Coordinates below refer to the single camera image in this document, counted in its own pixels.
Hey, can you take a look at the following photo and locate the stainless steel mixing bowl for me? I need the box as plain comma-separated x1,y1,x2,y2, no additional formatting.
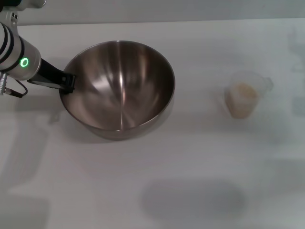
59,40,176,141

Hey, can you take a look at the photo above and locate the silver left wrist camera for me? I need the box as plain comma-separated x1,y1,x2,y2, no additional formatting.
0,0,47,27

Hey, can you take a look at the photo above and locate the white rice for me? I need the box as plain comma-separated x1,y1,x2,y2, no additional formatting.
227,82,259,119

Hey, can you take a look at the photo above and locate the clear plastic measuring cup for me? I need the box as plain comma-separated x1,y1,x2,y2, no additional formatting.
224,70,275,119

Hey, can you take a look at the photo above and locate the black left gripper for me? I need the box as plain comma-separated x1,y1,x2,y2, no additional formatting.
27,58,77,94

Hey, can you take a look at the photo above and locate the left arm cable with connector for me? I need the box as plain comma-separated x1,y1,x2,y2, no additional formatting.
0,71,28,98

